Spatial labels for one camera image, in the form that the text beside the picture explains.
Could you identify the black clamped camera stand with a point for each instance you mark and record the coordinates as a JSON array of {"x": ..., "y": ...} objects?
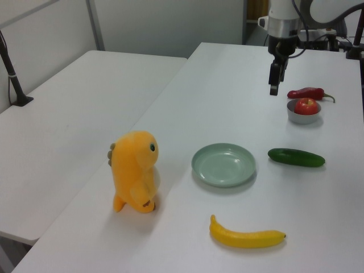
[{"x": 357, "y": 37}]

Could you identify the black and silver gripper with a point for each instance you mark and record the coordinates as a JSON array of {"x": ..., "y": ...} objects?
[{"x": 283, "y": 31}]

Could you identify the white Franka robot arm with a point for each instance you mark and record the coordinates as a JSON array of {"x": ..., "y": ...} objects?
[{"x": 281, "y": 8}]

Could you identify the yellow plastic banana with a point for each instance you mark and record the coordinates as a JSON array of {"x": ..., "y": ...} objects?
[{"x": 244, "y": 239}]

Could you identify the orange plush chick toy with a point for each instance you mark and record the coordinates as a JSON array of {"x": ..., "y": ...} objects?
[{"x": 133, "y": 170}]

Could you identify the black pole with base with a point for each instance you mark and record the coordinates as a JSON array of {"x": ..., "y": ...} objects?
[{"x": 12, "y": 76}]

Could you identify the white side table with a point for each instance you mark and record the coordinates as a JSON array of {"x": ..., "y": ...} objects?
[{"x": 71, "y": 113}]

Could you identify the dark green cucumber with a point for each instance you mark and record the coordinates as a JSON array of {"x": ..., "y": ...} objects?
[{"x": 297, "y": 157}]

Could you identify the red chili pepper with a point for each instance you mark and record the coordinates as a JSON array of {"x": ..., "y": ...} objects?
[{"x": 305, "y": 92}]

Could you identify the red apple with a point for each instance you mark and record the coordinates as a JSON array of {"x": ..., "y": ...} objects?
[{"x": 305, "y": 106}]

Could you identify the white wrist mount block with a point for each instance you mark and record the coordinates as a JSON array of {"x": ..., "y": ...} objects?
[{"x": 263, "y": 22}]

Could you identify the small grey bowl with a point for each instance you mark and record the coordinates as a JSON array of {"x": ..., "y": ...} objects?
[{"x": 302, "y": 119}]

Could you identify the pale green plastic plate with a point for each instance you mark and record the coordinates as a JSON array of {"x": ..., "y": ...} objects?
[{"x": 224, "y": 166}]

